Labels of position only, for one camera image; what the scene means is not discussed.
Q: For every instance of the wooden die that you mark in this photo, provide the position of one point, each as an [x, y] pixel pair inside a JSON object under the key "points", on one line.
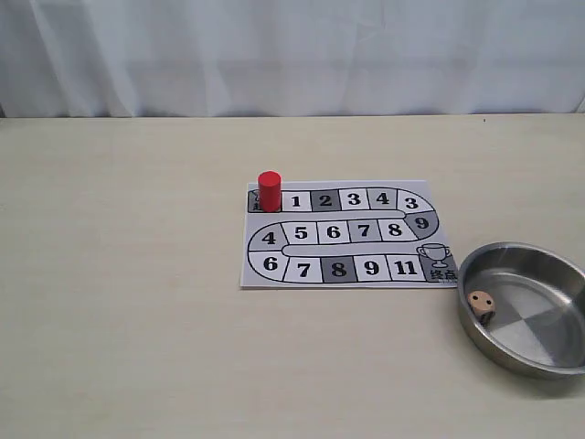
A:
{"points": [[482, 305]]}

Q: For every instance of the white curtain backdrop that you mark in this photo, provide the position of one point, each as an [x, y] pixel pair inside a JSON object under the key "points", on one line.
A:
{"points": [[290, 58]]}

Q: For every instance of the round steel pan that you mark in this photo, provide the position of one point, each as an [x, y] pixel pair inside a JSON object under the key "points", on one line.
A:
{"points": [[538, 326]]}

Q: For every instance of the paper number game board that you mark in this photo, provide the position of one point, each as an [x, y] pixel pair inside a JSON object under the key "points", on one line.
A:
{"points": [[347, 234]]}

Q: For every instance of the red cylinder game piece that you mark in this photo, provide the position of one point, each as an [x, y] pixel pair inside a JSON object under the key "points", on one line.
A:
{"points": [[270, 191]]}

